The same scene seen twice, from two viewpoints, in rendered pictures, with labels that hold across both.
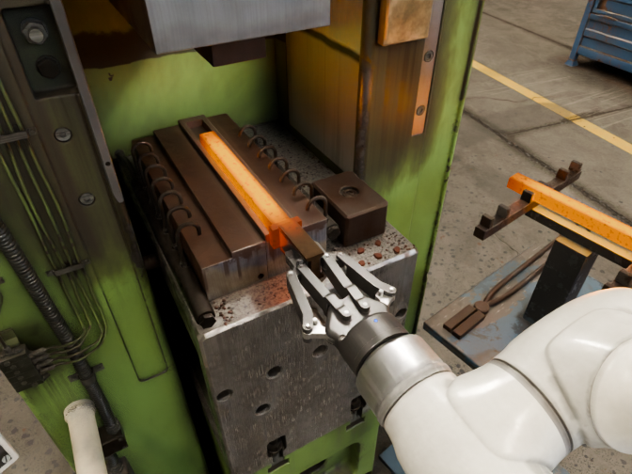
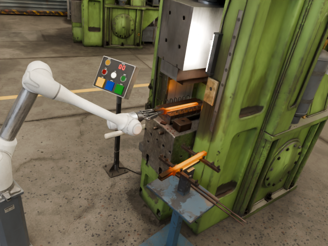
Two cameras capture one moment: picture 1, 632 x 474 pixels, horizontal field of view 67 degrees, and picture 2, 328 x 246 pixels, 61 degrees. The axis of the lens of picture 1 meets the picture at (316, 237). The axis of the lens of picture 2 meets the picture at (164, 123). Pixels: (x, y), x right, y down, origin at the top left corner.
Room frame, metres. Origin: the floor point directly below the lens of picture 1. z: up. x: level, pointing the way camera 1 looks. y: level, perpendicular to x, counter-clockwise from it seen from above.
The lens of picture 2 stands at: (0.22, -1.79, 2.00)
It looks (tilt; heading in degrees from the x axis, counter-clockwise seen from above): 31 degrees down; 80
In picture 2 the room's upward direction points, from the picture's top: 8 degrees clockwise
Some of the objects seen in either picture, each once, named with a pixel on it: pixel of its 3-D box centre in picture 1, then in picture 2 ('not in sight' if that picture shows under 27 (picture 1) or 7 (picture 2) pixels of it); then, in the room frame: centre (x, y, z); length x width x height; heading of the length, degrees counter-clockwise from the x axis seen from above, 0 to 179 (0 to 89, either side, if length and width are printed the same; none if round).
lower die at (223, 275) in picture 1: (218, 188); (183, 109); (0.71, 0.17, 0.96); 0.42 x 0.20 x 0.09; 29
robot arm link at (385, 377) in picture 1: (402, 378); (132, 118); (0.29, -0.09, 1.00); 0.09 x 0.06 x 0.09; 119
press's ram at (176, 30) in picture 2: not in sight; (201, 34); (0.73, 0.14, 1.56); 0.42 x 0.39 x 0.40; 29
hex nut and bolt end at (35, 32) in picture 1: (42, 51); not in sight; (0.56, 0.32, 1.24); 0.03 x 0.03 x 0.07; 29
